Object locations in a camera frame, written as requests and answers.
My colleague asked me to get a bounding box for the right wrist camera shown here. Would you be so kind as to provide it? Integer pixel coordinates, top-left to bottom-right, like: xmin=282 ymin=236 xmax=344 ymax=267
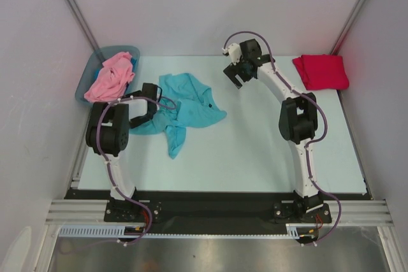
xmin=222 ymin=43 xmax=242 ymax=65

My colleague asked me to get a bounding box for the left corner aluminium post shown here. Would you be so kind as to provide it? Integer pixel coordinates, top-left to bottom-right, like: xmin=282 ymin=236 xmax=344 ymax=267
xmin=64 ymin=0 xmax=99 ymax=51

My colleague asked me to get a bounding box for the turquoise t shirt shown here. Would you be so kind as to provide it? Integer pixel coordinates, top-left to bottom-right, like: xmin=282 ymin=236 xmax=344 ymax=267
xmin=130 ymin=73 xmax=227 ymax=159

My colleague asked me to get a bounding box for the folded red t shirt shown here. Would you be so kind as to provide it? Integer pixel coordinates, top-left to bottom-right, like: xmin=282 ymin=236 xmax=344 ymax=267
xmin=292 ymin=55 xmax=349 ymax=90

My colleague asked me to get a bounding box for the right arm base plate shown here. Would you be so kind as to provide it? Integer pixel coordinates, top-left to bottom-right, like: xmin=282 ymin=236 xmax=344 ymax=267
xmin=272 ymin=198 xmax=332 ymax=224

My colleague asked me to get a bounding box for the corner aluminium post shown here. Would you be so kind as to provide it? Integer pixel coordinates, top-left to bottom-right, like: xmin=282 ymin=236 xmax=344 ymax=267
xmin=330 ymin=0 xmax=368 ymax=55
xmin=64 ymin=0 xmax=99 ymax=51

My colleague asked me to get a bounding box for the aluminium front rail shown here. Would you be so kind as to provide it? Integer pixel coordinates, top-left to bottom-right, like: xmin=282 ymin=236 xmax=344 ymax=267
xmin=45 ymin=199 xmax=393 ymax=227

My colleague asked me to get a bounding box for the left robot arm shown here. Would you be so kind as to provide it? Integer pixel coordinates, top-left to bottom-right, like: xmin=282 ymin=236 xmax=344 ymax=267
xmin=85 ymin=83 xmax=162 ymax=221

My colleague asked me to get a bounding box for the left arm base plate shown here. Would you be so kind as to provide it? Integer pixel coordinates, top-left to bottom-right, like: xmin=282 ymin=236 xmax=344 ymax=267
xmin=103 ymin=191 xmax=163 ymax=224

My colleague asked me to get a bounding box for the blue plastic basket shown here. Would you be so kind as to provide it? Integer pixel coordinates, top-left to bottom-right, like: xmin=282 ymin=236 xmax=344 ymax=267
xmin=75 ymin=45 xmax=140 ymax=107

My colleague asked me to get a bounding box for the pink t shirt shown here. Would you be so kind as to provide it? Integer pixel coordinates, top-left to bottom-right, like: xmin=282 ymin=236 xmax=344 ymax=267
xmin=84 ymin=52 xmax=135 ymax=103

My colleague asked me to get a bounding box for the left slotted cable duct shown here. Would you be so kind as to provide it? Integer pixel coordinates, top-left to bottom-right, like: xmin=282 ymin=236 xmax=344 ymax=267
xmin=59 ymin=225 xmax=145 ymax=238

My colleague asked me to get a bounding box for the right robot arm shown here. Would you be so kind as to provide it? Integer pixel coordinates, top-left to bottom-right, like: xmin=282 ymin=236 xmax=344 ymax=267
xmin=222 ymin=39 xmax=318 ymax=198

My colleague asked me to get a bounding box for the right corner aluminium post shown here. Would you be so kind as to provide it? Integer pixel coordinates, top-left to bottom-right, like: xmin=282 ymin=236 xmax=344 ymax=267
xmin=330 ymin=0 xmax=368 ymax=55

